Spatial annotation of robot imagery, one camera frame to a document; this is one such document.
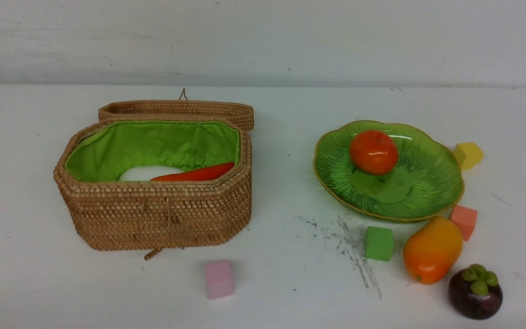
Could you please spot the woven rattan basket green lining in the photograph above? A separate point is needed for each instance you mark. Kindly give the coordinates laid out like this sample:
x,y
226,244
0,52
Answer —
x,y
110,214

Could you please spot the woven rattan basket lid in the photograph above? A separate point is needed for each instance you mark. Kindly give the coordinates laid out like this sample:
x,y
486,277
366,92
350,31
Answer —
x,y
242,115

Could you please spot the orange carrot with green leaves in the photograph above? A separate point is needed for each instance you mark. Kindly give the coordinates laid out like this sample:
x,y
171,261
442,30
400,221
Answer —
x,y
200,174

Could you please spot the pink foam cube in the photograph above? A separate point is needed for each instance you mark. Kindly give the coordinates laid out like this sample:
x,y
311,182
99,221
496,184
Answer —
x,y
220,280

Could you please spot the orange yellow mango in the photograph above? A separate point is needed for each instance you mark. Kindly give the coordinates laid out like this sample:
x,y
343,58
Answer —
x,y
431,252

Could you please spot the yellow foam cube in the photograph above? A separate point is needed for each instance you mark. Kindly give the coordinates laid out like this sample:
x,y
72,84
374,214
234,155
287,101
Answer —
x,y
468,155

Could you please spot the purple mangosteen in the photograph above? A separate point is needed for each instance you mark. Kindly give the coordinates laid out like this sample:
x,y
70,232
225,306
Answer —
x,y
475,292

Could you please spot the orange persimmon with green calyx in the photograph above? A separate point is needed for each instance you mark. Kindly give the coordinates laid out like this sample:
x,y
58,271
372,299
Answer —
x,y
373,152

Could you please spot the white radish with green leaves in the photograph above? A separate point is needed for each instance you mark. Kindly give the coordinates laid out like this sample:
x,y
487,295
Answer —
x,y
146,173

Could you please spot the salmon foam cube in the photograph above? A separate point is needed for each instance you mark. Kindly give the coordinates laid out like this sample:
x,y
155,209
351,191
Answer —
x,y
465,219

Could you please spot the green foam cube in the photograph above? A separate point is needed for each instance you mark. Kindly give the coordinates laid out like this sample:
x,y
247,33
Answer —
x,y
378,243

